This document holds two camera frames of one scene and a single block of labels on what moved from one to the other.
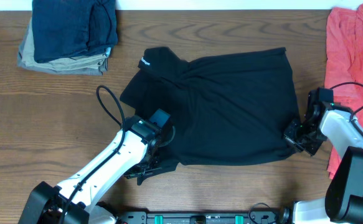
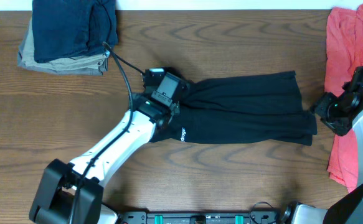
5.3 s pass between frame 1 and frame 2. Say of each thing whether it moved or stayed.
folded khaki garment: stayed
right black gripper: moved
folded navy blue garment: stayed
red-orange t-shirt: stayed
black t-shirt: moved
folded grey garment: stayed
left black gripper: moved
